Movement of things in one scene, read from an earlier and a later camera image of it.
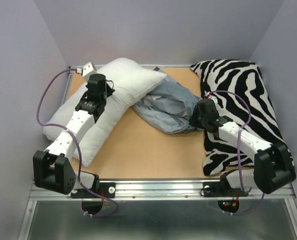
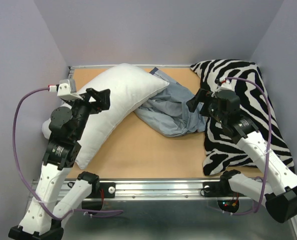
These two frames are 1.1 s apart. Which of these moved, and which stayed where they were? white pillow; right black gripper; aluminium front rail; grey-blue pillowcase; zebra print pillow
Moved: white pillow; grey-blue pillowcase; right black gripper
Stayed: zebra print pillow; aluminium front rail
